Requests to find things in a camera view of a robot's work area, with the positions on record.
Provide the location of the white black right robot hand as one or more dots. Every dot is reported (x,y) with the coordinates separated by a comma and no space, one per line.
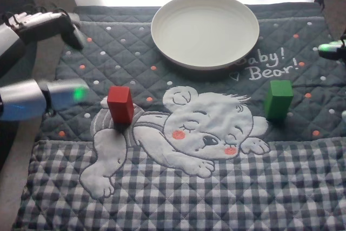
(333,49)

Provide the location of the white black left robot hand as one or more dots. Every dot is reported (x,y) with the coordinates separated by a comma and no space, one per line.
(40,26)

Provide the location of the green rectangular wooden block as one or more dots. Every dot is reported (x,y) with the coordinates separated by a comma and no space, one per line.
(278,104)

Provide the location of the red rectangular wooden block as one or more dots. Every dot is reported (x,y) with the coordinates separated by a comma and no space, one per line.
(120,106)

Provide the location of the white round plate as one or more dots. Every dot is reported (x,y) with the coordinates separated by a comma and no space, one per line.
(204,30)

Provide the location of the grey quilt with bear print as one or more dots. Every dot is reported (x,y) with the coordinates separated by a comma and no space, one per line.
(173,187)

